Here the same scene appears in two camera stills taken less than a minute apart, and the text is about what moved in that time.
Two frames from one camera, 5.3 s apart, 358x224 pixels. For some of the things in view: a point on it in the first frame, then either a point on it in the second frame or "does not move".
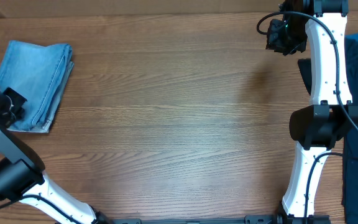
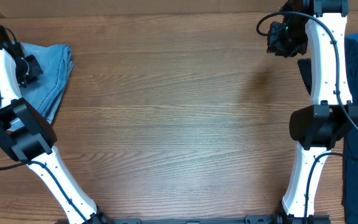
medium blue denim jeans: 39,74 does not move
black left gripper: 14,101 → 33,70
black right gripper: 278,38 does not move
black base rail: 281,218 does not move
